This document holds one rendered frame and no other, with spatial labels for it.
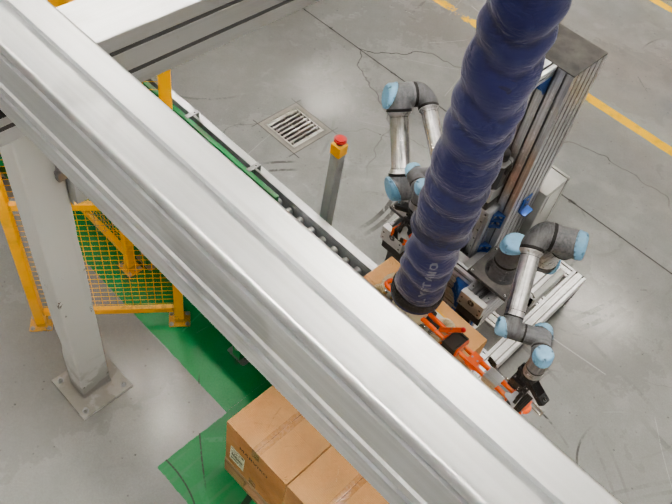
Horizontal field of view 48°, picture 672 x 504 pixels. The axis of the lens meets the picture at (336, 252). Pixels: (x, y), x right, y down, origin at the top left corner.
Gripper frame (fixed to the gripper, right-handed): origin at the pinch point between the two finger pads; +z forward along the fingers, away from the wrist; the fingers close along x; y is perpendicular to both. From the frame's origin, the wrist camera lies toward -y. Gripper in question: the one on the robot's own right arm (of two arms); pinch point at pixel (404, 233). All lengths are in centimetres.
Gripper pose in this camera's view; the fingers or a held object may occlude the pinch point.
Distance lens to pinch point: 351.0
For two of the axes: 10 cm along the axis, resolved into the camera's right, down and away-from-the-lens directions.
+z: -1.3, 6.2, 7.8
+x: 7.3, -4.8, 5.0
